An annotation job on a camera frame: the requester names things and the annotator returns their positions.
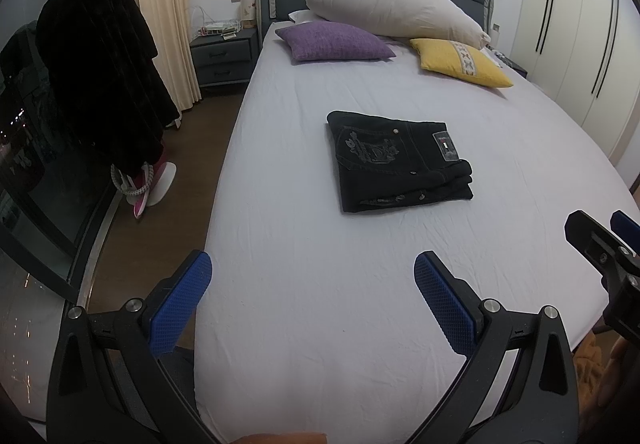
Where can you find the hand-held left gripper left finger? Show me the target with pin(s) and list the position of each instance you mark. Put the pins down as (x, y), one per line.
(180, 304)

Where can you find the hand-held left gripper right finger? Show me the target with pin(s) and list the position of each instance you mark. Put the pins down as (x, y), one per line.
(445, 304)

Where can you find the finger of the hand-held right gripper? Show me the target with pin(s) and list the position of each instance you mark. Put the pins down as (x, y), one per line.
(629, 226)
(592, 244)

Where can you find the black pants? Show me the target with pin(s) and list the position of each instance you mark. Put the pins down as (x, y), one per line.
(395, 164)

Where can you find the yellow-brown cloth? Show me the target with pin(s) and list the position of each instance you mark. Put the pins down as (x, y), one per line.
(589, 364)

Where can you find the bed with white sheet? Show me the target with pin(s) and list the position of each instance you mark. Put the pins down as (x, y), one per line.
(350, 274)

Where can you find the pink and white slippers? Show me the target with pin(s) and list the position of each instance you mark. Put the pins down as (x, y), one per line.
(150, 186)

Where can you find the dark nightstand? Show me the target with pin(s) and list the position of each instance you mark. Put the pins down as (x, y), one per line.
(512, 64)

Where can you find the white wardrobe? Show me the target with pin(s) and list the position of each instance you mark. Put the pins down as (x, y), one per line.
(575, 24)

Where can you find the glass window door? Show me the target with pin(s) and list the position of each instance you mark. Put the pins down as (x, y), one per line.
(30, 149)

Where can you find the yellow pillow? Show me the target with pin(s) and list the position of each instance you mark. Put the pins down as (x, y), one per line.
(465, 62)

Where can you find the black coat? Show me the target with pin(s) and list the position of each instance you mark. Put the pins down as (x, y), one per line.
(100, 74)

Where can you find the grey nightstand with drawers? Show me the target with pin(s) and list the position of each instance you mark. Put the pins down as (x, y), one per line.
(222, 59)

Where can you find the purple pillow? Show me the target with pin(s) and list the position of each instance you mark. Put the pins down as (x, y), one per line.
(332, 42)

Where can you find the beige curtain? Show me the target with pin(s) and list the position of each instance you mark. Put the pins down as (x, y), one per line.
(165, 14)

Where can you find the white table lamp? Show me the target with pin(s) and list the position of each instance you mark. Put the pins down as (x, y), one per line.
(247, 12)

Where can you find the small white pillow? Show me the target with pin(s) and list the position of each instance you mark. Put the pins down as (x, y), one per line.
(300, 16)

